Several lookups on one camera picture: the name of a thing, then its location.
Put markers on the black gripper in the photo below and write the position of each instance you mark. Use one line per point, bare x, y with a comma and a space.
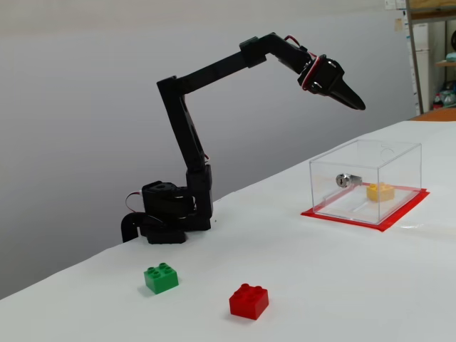
329, 79

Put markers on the metal shelf rack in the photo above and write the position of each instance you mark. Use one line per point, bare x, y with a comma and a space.
413, 53

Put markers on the beige paper tag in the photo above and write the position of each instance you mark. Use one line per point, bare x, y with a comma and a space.
398, 23

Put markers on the orange table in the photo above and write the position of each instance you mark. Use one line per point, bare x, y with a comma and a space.
438, 114

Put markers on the cola bottle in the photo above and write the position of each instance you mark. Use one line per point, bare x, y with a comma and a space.
437, 102

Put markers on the green lego brick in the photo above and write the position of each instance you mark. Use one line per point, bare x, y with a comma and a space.
160, 279

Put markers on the transparent acrylic box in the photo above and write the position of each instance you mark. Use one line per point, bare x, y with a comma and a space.
392, 156

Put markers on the white cabinet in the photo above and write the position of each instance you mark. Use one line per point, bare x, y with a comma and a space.
421, 71

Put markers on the teal round object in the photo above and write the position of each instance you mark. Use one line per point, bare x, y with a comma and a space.
451, 56

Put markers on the silver metal box lock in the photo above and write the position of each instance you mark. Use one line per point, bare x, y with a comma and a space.
343, 180

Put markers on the red tape frame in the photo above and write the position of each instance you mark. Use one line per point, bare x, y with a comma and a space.
388, 225

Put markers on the red lego brick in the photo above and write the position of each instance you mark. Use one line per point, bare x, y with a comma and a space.
247, 303

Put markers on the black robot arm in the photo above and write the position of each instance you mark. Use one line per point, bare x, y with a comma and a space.
185, 142

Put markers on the white paper label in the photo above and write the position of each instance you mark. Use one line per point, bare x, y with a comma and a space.
395, 3

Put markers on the yellow lego brick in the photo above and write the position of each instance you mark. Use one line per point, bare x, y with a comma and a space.
381, 192

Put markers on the black table clamp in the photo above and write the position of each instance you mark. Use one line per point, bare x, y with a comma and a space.
126, 228

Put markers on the green plastic bag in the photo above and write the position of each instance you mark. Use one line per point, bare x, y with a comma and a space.
449, 94

